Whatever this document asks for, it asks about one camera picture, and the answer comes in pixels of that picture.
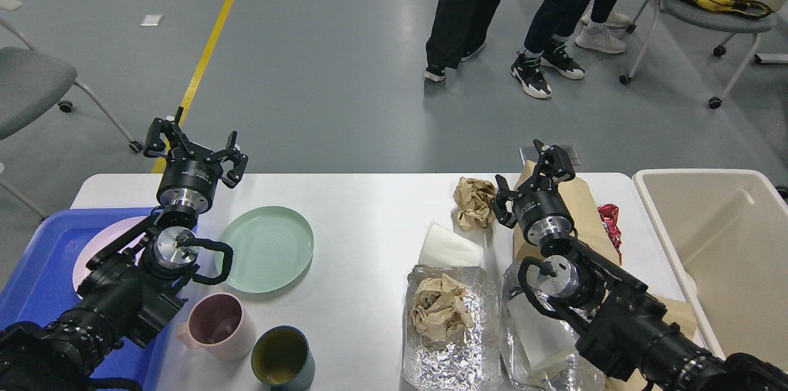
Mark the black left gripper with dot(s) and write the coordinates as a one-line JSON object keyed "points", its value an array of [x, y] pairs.
{"points": [[189, 182]]}

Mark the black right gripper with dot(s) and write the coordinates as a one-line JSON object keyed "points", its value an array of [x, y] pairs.
{"points": [[540, 212]]}

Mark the green plate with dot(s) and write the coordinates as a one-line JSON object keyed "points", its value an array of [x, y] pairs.
{"points": [[272, 246]]}

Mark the dark teal cup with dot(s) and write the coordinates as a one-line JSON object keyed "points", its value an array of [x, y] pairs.
{"points": [[282, 360]]}

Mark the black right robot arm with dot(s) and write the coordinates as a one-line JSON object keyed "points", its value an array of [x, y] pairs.
{"points": [[620, 325]]}

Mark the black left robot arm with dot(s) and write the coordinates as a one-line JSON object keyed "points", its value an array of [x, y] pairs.
{"points": [[132, 285]]}

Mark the crumpled brown paper ball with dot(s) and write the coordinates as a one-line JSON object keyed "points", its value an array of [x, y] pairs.
{"points": [[473, 198]]}

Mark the brown paper bag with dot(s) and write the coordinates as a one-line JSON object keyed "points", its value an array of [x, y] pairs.
{"points": [[583, 208]]}

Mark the red foil wrapper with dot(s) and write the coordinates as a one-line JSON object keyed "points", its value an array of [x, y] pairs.
{"points": [[609, 214]]}

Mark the white paper cup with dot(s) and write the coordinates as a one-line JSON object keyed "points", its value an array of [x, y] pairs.
{"points": [[444, 248]]}

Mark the pink plate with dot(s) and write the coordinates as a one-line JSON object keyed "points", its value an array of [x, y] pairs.
{"points": [[95, 244]]}

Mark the crumpled brown paper on foil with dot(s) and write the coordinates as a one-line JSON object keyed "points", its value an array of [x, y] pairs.
{"points": [[439, 314]]}

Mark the grey chair left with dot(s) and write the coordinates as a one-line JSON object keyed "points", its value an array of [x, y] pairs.
{"points": [[32, 83]]}

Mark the aluminium foil sheet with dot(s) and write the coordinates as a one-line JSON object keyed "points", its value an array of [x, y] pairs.
{"points": [[473, 363]]}

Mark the beige plastic bin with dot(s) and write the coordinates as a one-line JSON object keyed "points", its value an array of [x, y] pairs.
{"points": [[725, 235]]}

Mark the person in dark jeans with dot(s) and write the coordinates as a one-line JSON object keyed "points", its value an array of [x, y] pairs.
{"points": [[545, 44]]}

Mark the blue plastic tray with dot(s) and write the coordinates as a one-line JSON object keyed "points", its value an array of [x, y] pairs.
{"points": [[40, 288]]}

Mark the person in black trousers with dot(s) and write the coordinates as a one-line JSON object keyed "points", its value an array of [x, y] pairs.
{"points": [[458, 33]]}

